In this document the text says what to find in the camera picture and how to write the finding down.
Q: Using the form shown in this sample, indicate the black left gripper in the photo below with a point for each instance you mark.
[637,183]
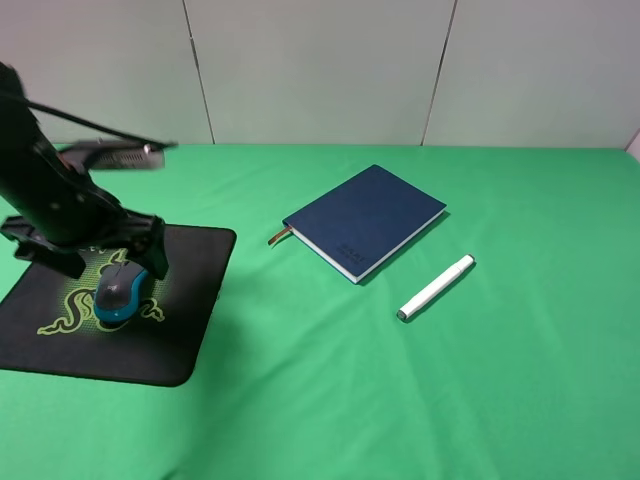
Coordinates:
[53,226]

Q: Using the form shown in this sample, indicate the grey teal computer mouse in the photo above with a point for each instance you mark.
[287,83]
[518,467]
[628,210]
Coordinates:
[118,293]

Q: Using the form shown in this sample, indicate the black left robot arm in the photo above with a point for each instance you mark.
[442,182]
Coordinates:
[28,158]

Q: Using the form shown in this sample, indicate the black green mouse pad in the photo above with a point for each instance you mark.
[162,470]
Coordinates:
[48,323]

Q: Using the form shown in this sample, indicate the dark blue notebook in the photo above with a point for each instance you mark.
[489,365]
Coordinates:
[358,225]

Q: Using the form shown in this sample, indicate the white marker pen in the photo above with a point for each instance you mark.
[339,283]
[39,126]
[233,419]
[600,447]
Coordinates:
[434,288]

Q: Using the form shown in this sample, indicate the green tablecloth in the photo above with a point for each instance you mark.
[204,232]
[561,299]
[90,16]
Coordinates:
[526,367]

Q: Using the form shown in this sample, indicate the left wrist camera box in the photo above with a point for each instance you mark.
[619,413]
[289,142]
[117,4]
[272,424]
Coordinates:
[112,155]

